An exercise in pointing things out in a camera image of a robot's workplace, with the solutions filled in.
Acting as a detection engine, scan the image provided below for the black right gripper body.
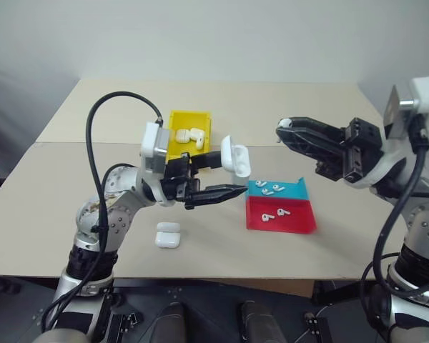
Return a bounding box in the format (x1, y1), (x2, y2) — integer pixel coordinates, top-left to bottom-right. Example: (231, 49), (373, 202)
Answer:
(316, 117), (385, 184)

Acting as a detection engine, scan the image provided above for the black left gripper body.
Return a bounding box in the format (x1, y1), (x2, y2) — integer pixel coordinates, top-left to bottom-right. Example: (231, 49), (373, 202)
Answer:
(159, 151), (203, 210)

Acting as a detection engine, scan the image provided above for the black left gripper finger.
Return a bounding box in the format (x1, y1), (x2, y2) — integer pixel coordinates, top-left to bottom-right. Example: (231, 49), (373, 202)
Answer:
(189, 150), (225, 175)
(184, 183), (248, 210)

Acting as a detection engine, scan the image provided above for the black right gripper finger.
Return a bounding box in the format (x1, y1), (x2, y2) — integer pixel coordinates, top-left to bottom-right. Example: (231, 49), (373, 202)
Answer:
(288, 116), (348, 141)
(275, 126), (345, 162)

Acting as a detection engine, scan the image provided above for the yellow plastic bin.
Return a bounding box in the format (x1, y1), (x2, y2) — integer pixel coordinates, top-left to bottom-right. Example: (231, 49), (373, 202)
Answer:
(166, 109), (214, 162)

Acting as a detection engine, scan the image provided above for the teal plastic tray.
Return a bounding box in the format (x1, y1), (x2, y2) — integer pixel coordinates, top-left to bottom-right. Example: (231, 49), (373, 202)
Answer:
(247, 177), (311, 201)

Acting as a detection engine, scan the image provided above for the red plastic tray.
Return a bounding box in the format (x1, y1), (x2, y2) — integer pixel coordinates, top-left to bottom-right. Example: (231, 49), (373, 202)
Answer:
(245, 195), (318, 235)

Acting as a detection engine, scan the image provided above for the dark rounded shape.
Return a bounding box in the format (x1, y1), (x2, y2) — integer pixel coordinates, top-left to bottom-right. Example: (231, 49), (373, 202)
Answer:
(152, 302), (202, 343)
(238, 299), (284, 343)

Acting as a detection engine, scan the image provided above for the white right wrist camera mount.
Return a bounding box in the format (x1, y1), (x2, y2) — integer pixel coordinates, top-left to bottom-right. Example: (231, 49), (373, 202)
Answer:
(342, 76), (429, 190)

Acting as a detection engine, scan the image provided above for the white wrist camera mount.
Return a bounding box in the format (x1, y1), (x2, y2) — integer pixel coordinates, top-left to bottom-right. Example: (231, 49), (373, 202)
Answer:
(139, 121), (174, 208)
(342, 76), (429, 190)

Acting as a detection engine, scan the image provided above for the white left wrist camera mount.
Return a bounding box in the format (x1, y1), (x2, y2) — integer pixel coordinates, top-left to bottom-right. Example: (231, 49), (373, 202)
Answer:
(139, 121), (174, 208)

